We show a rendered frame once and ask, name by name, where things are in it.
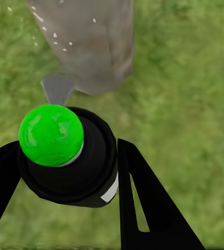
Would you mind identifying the pesticide atomizer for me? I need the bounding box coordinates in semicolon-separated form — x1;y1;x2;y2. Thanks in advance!
17;73;118;208

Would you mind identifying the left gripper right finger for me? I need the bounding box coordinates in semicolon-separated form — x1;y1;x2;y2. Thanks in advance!
117;139;205;250

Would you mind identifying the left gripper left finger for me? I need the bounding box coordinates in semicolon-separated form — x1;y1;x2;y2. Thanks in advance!
0;141;21;218

